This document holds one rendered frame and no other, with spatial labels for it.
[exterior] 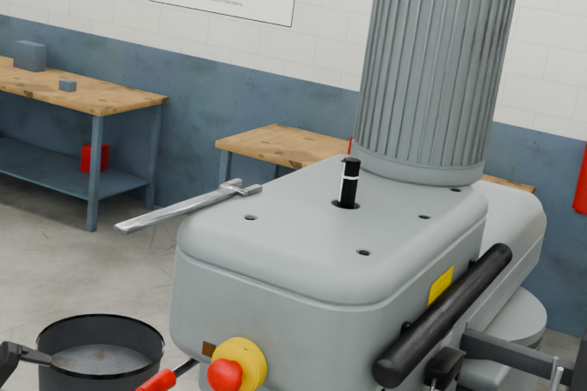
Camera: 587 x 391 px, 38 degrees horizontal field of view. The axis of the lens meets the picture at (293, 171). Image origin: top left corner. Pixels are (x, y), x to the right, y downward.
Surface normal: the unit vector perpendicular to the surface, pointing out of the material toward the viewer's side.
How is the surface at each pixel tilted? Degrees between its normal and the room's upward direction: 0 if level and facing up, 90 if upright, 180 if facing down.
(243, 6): 90
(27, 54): 90
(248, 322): 90
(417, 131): 90
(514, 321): 0
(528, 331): 0
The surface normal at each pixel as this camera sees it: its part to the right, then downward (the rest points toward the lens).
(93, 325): 0.29, 0.24
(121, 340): -0.15, 0.20
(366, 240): 0.12, -0.95
